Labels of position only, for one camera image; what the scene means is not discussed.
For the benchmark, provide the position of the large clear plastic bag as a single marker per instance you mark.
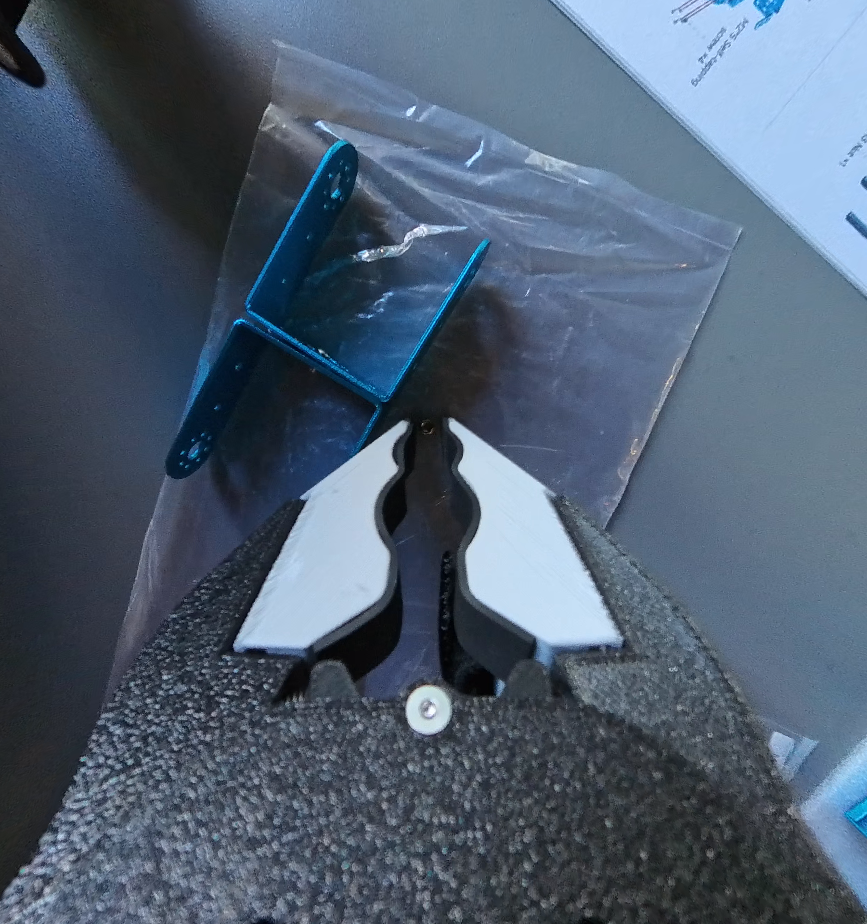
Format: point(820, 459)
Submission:
point(585, 325)

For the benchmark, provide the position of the white instruction manual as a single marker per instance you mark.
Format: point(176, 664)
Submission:
point(765, 108)

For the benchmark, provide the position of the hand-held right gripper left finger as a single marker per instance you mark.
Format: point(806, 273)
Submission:
point(318, 570)

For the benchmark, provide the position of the grey desk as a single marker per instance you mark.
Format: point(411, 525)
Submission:
point(79, 289)

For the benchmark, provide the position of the white foam sheet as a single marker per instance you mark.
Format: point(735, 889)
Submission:
point(852, 765)

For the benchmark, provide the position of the small bag of black screws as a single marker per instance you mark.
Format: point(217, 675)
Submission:
point(794, 754)

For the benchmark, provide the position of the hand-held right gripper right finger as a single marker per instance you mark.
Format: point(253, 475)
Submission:
point(534, 570)

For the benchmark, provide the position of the blue metal U bracket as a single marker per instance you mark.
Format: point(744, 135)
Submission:
point(296, 245)
point(216, 404)

